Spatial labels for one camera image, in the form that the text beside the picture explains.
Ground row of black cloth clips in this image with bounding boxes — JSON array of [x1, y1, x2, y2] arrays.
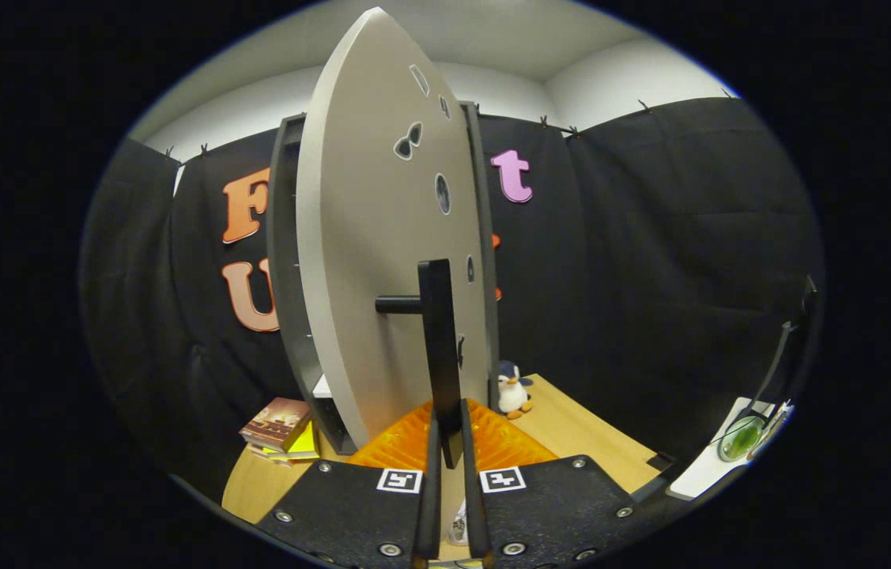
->
[[163, 89, 733, 156]]

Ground penguin plush toy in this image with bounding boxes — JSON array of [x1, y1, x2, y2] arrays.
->
[[495, 360, 534, 420]]

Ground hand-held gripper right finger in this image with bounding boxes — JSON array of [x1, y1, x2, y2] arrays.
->
[[459, 398, 645, 569]]

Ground small white table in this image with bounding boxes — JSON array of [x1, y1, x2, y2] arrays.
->
[[666, 395, 778, 500]]

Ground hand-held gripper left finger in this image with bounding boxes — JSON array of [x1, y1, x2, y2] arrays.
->
[[254, 399, 444, 569]]

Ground brown book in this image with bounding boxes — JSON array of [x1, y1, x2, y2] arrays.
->
[[239, 397, 311, 453]]

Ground green glass jar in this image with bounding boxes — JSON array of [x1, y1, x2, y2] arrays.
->
[[718, 413, 768, 463]]

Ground grey shoe cabinet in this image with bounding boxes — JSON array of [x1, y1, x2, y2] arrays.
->
[[266, 101, 503, 457]]

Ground black backdrop cloth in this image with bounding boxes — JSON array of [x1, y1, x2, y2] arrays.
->
[[80, 95, 825, 491]]

